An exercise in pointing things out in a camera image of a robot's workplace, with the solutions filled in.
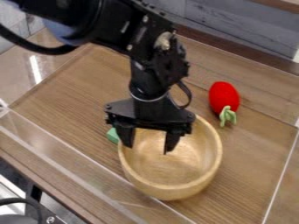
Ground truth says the black cable under table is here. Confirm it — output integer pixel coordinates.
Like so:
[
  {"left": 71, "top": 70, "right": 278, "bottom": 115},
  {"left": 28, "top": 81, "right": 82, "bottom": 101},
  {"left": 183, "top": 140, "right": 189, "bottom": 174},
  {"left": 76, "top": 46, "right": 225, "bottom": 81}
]
[{"left": 0, "top": 197, "right": 44, "bottom": 224}]

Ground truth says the black table leg bracket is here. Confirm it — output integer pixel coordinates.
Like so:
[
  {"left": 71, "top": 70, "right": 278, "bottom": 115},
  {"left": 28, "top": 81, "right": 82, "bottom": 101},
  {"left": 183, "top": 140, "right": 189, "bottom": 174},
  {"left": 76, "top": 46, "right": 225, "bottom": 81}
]
[{"left": 24, "top": 183, "right": 67, "bottom": 224}]

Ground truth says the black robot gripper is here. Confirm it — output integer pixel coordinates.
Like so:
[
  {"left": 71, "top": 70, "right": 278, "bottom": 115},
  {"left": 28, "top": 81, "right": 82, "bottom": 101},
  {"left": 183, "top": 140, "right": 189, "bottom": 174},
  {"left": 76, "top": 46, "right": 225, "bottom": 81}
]
[{"left": 106, "top": 95, "right": 195, "bottom": 154}]

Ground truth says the red plush strawberry toy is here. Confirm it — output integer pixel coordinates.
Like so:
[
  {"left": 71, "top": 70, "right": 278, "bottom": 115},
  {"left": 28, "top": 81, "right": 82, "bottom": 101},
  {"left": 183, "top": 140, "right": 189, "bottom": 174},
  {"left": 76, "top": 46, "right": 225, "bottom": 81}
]
[{"left": 210, "top": 81, "right": 241, "bottom": 127}]

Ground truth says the clear acrylic tray wall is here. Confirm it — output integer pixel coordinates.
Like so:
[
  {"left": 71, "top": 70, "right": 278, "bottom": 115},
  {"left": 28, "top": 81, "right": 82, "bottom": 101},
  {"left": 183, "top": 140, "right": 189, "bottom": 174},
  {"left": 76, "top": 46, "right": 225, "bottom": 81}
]
[{"left": 0, "top": 101, "right": 195, "bottom": 224}]

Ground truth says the green rectangular block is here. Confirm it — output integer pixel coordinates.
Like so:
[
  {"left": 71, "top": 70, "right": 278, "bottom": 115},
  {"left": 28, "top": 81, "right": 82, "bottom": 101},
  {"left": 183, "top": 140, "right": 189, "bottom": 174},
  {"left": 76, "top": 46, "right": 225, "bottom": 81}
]
[{"left": 107, "top": 128, "right": 119, "bottom": 144}]

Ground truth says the brown wooden bowl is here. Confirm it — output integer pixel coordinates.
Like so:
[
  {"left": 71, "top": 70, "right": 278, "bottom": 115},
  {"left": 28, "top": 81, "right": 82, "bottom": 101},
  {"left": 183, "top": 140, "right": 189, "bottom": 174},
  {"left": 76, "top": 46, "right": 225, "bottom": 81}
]
[{"left": 118, "top": 116, "right": 223, "bottom": 200}]

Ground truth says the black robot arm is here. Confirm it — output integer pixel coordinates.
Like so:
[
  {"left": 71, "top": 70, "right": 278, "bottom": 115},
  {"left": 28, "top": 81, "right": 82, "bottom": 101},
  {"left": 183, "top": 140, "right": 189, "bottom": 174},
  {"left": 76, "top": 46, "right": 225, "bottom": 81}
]
[{"left": 0, "top": 0, "right": 195, "bottom": 153}]

